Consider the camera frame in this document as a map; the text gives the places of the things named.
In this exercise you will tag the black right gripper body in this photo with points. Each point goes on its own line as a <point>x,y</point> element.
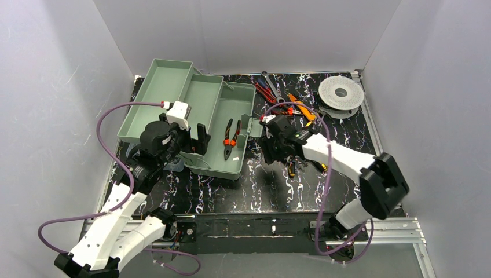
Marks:
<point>269,143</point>

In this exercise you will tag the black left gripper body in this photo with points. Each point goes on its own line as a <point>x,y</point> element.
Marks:
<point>190,142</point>

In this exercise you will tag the black orange pliers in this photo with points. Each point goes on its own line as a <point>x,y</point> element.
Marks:
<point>230,142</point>

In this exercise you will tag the black long nose pliers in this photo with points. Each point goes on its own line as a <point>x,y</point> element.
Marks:
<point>293,164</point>

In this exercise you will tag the grey green tool box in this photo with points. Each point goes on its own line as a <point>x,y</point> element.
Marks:
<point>213,102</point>

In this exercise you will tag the black yellow screwdriver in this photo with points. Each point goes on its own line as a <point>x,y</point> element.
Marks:
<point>319,166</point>

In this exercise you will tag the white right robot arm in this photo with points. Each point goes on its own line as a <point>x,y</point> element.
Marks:
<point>382,185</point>

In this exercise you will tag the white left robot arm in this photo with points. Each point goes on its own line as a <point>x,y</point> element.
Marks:
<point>102,252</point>

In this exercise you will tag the grey combination wrench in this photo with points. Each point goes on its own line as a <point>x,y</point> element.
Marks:
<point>271,87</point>

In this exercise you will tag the red black utility knife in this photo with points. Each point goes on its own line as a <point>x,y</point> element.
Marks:
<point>258,89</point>

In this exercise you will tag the blue red small screwdriver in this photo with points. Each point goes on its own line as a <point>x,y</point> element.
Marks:
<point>266,89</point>

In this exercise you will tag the white filament spool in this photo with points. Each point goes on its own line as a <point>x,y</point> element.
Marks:
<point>340,97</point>

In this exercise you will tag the red handled cutter pliers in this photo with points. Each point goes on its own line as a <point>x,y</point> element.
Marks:
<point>287,111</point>

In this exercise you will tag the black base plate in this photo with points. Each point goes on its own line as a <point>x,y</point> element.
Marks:
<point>244,233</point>

